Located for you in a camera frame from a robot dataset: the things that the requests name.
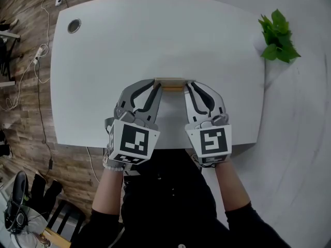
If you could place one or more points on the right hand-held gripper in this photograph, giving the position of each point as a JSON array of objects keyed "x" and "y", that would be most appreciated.
[{"x": 213, "y": 141}]

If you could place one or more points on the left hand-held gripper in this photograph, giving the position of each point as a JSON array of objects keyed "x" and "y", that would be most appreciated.
[{"x": 134, "y": 141}]

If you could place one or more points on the wooden card holder base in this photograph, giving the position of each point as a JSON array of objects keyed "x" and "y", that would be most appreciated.
[{"x": 172, "y": 88}]

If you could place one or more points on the person's left forearm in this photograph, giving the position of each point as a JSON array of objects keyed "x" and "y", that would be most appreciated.
[{"x": 108, "y": 190}]

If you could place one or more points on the person's right forearm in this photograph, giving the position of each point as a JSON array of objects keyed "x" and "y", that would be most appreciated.
[{"x": 231, "y": 187}]

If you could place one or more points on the white table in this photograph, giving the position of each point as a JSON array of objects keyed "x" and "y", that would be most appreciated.
[{"x": 155, "y": 40}]

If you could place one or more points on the green potted plant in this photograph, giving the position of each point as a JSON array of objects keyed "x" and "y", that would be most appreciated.
[{"x": 278, "y": 37}]

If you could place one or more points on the person's black clothing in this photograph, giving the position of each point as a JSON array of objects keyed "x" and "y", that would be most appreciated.
[{"x": 168, "y": 203}]

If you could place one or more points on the black stool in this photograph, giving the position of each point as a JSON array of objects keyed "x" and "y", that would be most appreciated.
[{"x": 64, "y": 216}]

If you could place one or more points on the grey cloth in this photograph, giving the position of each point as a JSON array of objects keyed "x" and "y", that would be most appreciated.
[{"x": 33, "y": 226}]

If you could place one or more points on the black headset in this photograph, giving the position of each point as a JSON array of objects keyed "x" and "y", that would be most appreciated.
[{"x": 15, "y": 219}]

